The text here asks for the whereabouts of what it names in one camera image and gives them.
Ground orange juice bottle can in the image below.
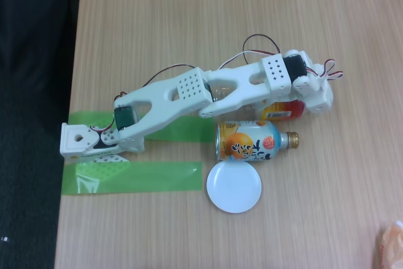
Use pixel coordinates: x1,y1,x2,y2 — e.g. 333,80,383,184
215,120,300,163

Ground clear plastic bottle red label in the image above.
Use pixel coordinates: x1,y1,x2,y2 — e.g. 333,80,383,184
209,81,306,122

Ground short green tape strip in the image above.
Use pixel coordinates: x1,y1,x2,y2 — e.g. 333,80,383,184
68,111,215,143

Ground long green tape strip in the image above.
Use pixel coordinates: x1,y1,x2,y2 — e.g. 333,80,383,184
62,161,202,197

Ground orange plastic bag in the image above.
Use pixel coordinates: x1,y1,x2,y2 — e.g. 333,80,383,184
374,220,403,269

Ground small white plate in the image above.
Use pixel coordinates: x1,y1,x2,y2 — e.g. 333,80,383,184
206,160,262,214

